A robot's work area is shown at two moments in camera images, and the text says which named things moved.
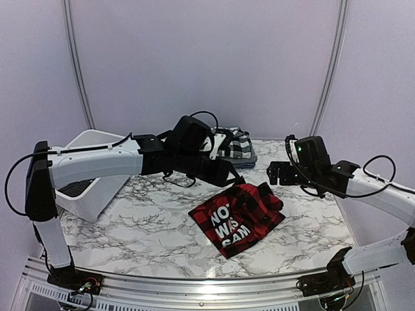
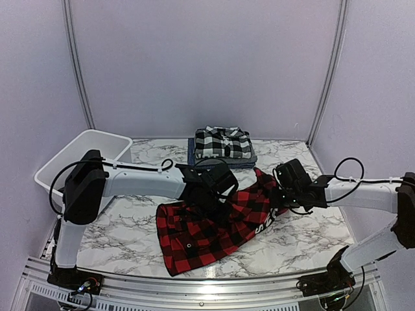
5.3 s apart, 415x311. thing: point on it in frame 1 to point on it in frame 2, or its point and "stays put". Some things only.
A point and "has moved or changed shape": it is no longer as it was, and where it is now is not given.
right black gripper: (275, 167) to (275, 202)
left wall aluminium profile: (70, 37) stays put
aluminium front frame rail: (40, 289) stays put
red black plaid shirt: (239, 216) has moved or changed shape
